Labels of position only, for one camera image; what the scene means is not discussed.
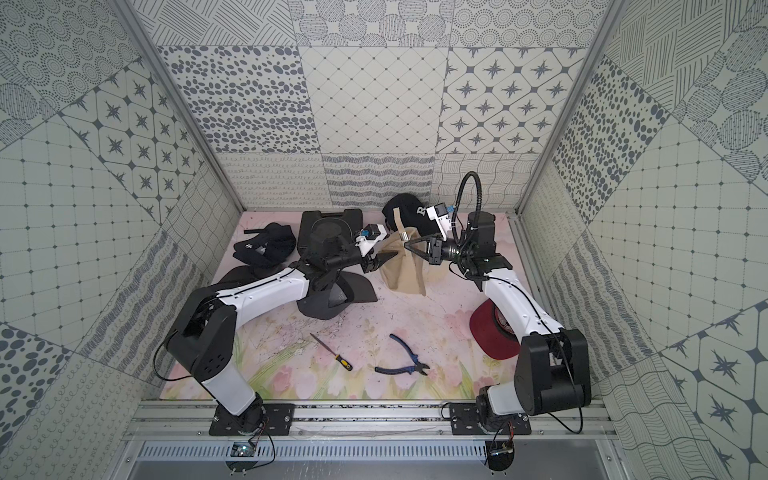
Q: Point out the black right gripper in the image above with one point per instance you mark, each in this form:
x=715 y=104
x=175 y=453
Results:
x=435 y=249

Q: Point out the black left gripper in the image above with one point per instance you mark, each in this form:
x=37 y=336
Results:
x=368 y=259

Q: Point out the beige baseball cap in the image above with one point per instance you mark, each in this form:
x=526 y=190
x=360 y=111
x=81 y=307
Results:
x=406 y=272

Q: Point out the dark red baseball cap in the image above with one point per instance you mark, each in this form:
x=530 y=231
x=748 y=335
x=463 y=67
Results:
x=492 y=333

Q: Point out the navy baseball cap metal buckle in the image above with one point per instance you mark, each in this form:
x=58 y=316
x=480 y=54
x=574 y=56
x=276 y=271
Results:
x=270 y=246

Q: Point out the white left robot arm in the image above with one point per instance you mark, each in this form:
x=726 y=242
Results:
x=320 y=282

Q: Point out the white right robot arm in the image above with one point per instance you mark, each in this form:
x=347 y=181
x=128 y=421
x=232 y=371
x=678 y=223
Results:
x=552 y=370

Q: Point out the black plastic tool case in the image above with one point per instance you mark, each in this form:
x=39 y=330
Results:
x=349 y=222

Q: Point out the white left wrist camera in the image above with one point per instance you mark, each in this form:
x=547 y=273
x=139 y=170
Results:
x=369 y=237

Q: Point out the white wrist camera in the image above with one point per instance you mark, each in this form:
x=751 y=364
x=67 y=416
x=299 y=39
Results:
x=369 y=237
x=440 y=214

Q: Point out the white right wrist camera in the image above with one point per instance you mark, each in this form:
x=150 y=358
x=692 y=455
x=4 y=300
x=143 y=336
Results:
x=440 y=214

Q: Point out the yellow handled screwdriver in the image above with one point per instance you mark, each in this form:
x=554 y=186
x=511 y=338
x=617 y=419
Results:
x=341 y=360

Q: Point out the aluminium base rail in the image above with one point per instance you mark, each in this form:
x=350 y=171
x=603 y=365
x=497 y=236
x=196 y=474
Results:
x=351 y=430

